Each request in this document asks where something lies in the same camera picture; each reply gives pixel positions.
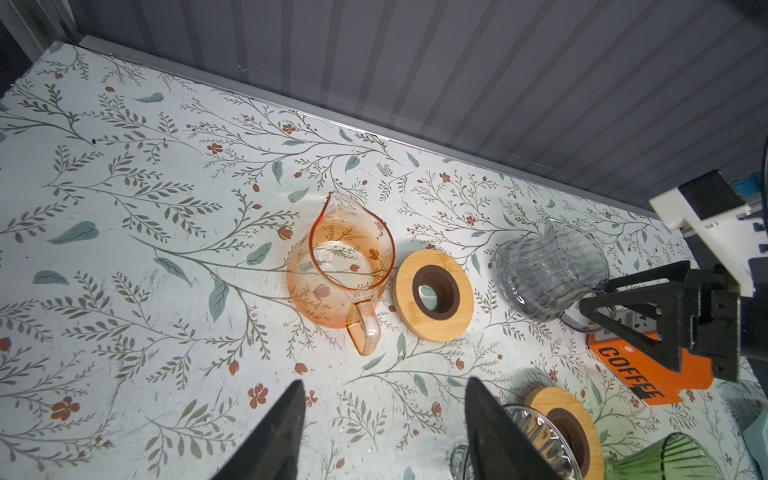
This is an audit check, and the teal calculator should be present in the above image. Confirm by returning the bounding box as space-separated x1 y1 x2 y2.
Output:
742 409 768 480

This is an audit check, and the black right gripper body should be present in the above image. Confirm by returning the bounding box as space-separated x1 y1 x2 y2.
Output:
684 257 767 382

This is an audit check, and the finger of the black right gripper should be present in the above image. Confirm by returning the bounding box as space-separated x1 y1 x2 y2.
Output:
579 261 692 372

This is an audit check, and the wooden ring holder near pitcher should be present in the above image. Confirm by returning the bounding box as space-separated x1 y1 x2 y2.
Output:
393 249 474 343

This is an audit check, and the orange coffee filter holder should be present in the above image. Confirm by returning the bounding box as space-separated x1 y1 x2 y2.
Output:
587 323 714 406

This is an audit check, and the green glass dripper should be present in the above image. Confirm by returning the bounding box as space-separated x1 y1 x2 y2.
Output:
604 432 724 480

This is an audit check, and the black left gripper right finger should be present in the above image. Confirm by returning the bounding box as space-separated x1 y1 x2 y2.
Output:
465 377 567 479

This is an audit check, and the grey glass pitcher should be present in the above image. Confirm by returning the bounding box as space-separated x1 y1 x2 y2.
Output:
495 218 610 323

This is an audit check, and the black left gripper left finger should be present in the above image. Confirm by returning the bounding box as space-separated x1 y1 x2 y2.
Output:
213 380 306 480

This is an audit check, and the orange glass pitcher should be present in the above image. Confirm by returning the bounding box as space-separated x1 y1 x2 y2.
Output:
287 192 396 356

